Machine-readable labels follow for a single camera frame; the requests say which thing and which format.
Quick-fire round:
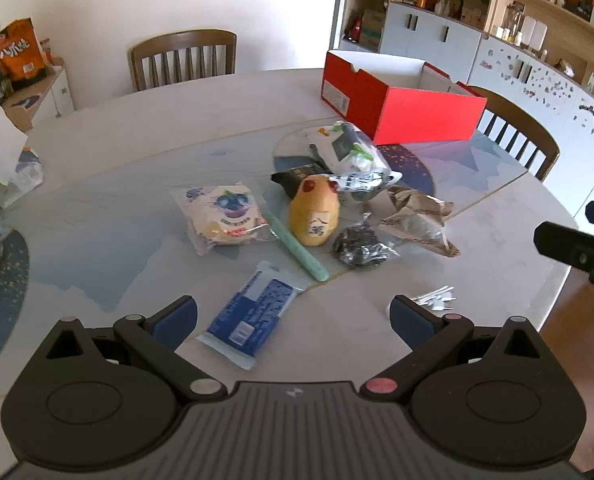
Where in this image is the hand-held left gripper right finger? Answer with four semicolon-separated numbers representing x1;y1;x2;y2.
359;295;550;401

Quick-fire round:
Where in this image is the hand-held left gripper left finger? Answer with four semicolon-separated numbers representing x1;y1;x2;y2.
44;296;228;401

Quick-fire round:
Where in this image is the white USB cable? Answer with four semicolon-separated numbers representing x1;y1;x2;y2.
411;285;456;311

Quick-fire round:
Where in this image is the green tube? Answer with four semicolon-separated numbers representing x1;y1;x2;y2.
262;208;330;282

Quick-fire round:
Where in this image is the white snack pouch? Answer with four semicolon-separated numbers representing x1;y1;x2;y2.
327;169;402;196

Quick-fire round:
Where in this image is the black snack packet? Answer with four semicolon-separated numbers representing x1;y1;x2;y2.
271;162;328;198

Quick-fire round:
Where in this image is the red shoe box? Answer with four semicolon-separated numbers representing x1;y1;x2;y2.
321;50;488;146

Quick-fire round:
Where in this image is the white marble desktop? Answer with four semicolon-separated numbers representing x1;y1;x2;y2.
0;67;580;480

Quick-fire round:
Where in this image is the blue snack packet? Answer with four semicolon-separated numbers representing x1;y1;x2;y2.
195;260;302;371

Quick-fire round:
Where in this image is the dark crumpled foil packet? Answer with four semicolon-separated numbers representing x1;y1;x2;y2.
333;212;400;267

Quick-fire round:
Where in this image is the crumpled brown paper wrapper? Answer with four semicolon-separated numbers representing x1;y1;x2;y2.
377;185;462;258

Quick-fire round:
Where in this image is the blueberry bread packet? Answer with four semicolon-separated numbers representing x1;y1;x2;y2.
171;182;272;256

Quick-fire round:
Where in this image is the brown wooden chair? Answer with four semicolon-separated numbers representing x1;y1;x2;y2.
129;29;238;93
469;85;561;182

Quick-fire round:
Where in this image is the white stickered cabinet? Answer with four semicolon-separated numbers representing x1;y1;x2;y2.
469;35;594;151

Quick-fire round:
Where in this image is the yellow hamster toy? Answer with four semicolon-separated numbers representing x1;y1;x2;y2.
289;174;342;247

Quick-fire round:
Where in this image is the clear plastic bag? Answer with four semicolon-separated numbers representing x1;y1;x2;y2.
0;147;45;208

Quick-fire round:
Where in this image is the white sideboard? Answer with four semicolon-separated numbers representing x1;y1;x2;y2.
0;62;76;133

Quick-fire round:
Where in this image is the cardboard box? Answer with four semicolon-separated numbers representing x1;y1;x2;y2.
359;8;388;50

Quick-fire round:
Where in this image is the orange snack bag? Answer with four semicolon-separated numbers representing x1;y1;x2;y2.
0;18;48;85

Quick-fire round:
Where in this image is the wooden wall shelf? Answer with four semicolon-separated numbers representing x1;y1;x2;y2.
487;0;594;106

